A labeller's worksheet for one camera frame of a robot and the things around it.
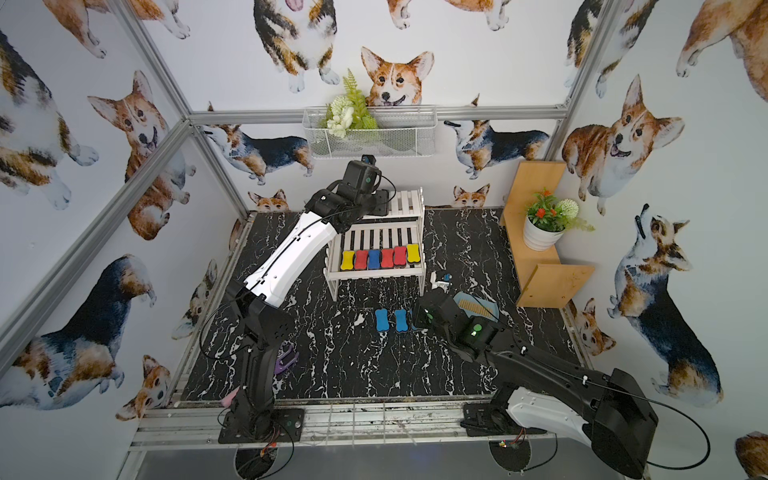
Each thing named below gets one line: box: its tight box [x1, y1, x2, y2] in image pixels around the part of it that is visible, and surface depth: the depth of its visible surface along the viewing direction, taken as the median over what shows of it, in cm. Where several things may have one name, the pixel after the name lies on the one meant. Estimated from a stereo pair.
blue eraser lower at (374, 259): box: [368, 249, 381, 269], surface depth 92 cm
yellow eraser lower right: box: [407, 243, 421, 263], surface depth 92 cm
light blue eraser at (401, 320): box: [395, 309, 409, 332], surface depth 93 cm
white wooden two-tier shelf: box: [323, 187, 427, 302], surface depth 90 cm
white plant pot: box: [523, 216, 566, 252], surface depth 95 cm
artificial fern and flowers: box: [319, 68, 378, 139], surface depth 82 cm
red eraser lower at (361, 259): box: [354, 250, 368, 270], surface depth 92 cm
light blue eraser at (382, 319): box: [375, 308, 390, 331], surface depth 92 cm
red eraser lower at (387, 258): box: [381, 248, 394, 269], surface depth 90 cm
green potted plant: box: [526, 188, 595, 232], surface depth 92 cm
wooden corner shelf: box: [500, 161, 595, 308], surface depth 97 cm
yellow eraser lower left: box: [340, 250, 355, 270], surface depth 91 cm
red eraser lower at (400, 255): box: [393, 246, 407, 266], surface depth 92 cm
